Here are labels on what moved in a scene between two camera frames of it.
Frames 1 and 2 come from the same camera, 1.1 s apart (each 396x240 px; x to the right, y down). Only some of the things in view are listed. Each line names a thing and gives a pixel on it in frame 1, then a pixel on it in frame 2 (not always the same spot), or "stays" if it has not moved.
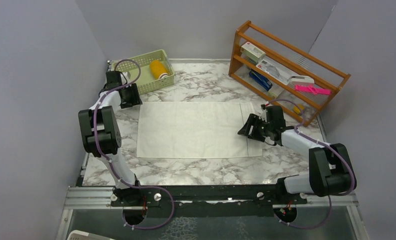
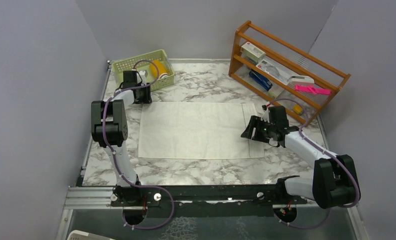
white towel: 194,130 stays
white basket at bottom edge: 78,235 stays
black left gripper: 134,99 to 146,98
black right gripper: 254,120 stays
